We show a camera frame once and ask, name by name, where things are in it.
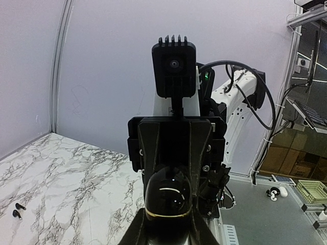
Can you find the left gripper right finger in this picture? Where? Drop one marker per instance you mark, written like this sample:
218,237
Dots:
199,232

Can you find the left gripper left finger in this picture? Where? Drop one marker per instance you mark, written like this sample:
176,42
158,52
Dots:
138,231

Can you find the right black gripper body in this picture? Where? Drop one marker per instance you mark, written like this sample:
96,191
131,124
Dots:
188,143

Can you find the black earbud charging case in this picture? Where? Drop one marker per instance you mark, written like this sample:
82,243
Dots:
168,204

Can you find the black earbud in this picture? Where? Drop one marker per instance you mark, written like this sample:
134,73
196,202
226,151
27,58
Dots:
19,206
15,213

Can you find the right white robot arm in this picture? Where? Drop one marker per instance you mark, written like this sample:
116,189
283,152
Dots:
233,102

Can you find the beige plastic basket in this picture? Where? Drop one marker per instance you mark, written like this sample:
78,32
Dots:
314,192

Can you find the laptop on stand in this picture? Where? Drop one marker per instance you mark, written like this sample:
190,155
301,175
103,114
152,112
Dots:
310,117

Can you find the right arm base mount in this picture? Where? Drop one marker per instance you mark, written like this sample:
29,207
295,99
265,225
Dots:
211,192

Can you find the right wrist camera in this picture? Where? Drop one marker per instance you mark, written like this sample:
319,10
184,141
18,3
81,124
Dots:
174,64

